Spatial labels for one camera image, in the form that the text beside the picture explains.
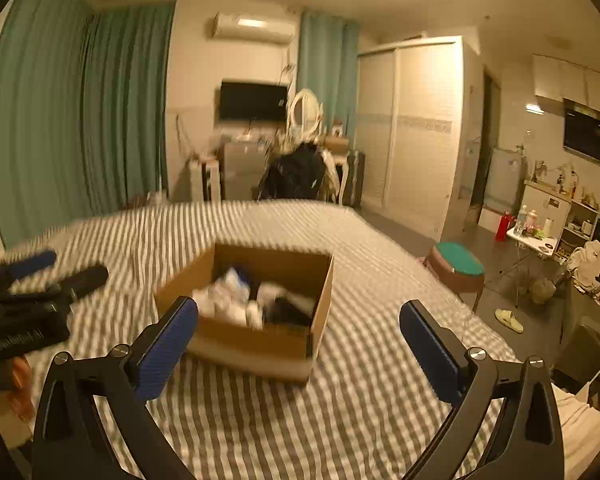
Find silver small fridge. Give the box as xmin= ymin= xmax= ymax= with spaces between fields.
xmin=221 ymin=141 xmax=271 ymax=201

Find light blue curtain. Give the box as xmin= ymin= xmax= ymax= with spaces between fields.
xmin=297 ymin=10 xmax=361 ymax=137

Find black wall television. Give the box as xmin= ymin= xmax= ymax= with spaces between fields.
xmin=219 ymin=79 xmax=289 ymax=124

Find white louvred wardrobe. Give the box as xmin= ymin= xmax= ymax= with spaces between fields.
xmin=355 ymin=36 xmax=465 ymax=244

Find white sock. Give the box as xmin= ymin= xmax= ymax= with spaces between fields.
xmin=192 ymin=280 xmax=251 ymax=325

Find white air conditioner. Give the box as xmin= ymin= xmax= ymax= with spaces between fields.
xmin=211 ymin=11 xmax=296 ymax=45

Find white kitchen cabinet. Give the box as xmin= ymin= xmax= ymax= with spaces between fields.
xmin=520 ymin=180 xmax=600 ymax=262

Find grey armchair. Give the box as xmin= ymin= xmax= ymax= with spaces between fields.
xmin=552 ymin=305 xmax=600 ymax=397

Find white wall cabinets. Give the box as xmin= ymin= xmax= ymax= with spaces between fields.
xmin=532 ymin=54 xmax=600 ymax=116

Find pale green slipper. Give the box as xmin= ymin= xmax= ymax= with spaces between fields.
xmin=495 ymin=308 xmax=525 ymax=335

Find person's left hand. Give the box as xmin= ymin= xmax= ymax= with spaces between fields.
xmin=0 ymin=356 xmax=37 ymax=422

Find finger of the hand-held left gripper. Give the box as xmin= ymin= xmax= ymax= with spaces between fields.
xmin=0 ymin=265 xmax=109 ymax=312
xmin=0 ymin=249 xmax=58 ymax=292

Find black jacket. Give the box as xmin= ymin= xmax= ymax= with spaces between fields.
xmin=257 ymin=142 xmax=331 ymax=202

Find white suitcase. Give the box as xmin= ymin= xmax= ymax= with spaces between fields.
xmin=189 ymin=157 xmax=222 ymax=202

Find stool with green cushion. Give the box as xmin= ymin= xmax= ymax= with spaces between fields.
xmin=424 ymin=241 xmax=486 ymax=312

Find checked bed blanket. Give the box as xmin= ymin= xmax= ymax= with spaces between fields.
xmin=0 ymin=199 xmax=531 ymax=480

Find cream garment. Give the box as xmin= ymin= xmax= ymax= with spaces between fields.
xmin=322 ymin=152 xmax=342 ymax=204

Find olive round bag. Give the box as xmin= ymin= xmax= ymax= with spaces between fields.
xmin=530 ymin=277 xmax=557 ymax=305

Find green curtain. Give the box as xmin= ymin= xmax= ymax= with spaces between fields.
xmin=0 ymin=0 xmax=177 ymax=249

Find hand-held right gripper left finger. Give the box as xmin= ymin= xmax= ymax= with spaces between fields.
xmin=31 ymin=296 xmax=201 ymax=480

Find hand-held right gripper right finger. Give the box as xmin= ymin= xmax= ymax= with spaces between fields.
xmin=399 ymin=300 xmax=566 ymax=480

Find white fluffy blanket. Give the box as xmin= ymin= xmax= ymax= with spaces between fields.
xmin=550 ymin=382 xmax=600 ymax=480

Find white printed clothing pile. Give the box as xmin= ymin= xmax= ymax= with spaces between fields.
xmin=565 ymin=240 xmax=600 ymax=309

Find white folding table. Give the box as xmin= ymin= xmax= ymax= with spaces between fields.
xmin=500 ymin=232 xmax=564 ymax=309

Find dark suitcase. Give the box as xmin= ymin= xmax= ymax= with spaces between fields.
xmin=347 ymin=151 xmax=367 ymax=209

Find brown cardboard box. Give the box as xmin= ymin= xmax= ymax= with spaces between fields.
xmin=153 ymin=243 xmax=335 ymax=387

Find black range hood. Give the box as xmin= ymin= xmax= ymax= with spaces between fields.
xmin=563 ymin=100 xmax=600 ymax=165

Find white washing machine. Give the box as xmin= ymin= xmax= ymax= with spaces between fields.
xmin=485 ymin=146 xmax=529 ymax=214

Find white oval mirror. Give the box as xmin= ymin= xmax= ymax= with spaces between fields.
xmin=286 ymin=88 xmax=325 ymax=139

